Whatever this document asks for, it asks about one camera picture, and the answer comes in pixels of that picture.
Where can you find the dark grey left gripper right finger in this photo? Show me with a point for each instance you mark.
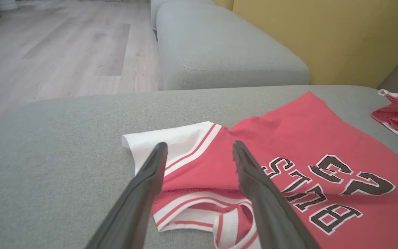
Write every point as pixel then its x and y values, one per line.
pixel 271 214

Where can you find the red white basketball jersey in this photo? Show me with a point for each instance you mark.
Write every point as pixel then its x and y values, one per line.
pixel 295 138

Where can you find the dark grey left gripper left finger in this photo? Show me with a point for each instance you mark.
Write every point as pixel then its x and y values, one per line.
pixel 133 207

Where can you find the large grey sofa seat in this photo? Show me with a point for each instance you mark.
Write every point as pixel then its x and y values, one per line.
pixel 64 145

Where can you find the yellow sofa backrest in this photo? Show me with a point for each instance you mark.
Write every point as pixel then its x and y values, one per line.
pixel 340 41

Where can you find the small grey sofa seat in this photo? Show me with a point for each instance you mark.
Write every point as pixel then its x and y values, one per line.
pixel 219 52

